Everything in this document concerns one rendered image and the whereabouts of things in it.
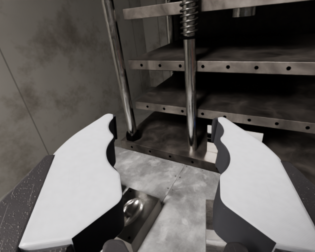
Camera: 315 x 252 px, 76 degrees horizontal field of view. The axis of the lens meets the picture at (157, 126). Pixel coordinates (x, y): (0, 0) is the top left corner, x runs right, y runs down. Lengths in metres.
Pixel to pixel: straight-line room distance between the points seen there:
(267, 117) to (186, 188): 0.49
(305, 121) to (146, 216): 0.76
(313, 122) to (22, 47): 2.55
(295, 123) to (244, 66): 0.33
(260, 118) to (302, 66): 0.27
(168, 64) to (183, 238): 0.78
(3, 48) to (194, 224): 2.31
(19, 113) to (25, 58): 0.59
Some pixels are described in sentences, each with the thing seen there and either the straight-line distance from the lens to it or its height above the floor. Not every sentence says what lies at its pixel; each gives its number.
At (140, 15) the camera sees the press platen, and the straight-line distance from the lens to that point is 1.15.
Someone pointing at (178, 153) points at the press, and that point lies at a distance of 1.19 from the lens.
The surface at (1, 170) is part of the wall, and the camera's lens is 2.67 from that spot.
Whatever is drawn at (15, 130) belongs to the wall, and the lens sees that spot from 2.63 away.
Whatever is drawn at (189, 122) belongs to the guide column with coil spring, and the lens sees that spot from 1.10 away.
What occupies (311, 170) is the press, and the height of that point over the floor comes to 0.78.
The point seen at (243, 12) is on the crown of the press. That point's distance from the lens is 1.21.
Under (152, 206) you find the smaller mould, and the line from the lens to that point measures 0.83.
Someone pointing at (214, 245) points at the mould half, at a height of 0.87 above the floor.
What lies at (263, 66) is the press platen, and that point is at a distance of 0.97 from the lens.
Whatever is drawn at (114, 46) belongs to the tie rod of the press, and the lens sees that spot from 1.16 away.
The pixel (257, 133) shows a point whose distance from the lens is 1.08.
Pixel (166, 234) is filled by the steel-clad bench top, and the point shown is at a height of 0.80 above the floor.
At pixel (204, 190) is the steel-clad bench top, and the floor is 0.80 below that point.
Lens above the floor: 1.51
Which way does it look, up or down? 29 degrees down
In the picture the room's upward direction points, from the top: 7 degrees counter-clockwise
